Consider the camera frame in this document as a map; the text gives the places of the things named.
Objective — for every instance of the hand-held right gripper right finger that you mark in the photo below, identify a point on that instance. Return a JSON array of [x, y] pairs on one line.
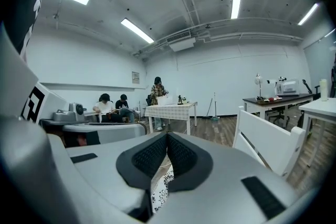
[[223, 170]]

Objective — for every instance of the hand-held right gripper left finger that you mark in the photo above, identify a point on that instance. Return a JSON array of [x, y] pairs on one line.
[[105, 165]]

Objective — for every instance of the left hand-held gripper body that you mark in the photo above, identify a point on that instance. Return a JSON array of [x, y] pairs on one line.
[[52, 102]]

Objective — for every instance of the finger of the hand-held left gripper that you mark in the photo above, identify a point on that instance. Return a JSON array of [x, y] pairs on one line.
[[118, 129]]

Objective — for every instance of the white wooden chair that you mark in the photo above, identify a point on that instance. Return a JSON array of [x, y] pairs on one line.
[[267, 139]]

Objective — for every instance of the black white floral cushion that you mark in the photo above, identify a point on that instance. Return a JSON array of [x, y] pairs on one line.
[[162, 191]]

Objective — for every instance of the white bench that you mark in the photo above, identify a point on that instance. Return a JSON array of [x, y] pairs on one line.
[[90, 112]]

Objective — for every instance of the checked cloth table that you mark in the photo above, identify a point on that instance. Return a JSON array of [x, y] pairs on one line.
[[168, 110]]

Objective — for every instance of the white sheet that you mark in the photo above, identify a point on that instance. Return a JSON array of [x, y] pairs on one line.
[[165, 100]]

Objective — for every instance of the mop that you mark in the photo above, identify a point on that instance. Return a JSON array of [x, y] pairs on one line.
[[215, 105]]

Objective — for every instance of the small dark figurine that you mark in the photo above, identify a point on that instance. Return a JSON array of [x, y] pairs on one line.
[[180, 99]]

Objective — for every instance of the red white plates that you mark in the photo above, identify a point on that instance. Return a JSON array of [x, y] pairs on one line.
[[273, 99]]

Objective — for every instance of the desk lamp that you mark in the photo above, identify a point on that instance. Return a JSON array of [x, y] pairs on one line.
[[258, 78]]

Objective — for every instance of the dark top table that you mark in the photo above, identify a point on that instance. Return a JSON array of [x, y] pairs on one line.
[[291, 98]]

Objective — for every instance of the white printer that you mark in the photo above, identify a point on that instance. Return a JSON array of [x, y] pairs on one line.
[[287, 87]]

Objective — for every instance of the ceiling air conditioner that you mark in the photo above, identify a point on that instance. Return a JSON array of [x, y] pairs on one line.
[[182, 44]]

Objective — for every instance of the white desk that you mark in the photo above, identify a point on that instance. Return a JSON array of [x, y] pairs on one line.
[[320, 107]]

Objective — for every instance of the white paper roll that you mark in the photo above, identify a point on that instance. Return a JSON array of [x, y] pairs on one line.
[[323, 90]]

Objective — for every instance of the ceiling pipe run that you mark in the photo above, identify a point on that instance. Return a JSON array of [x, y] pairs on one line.
[[249, 35]]

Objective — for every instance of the wall poster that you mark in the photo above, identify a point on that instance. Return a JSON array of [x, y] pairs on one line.
[[135, 78]]

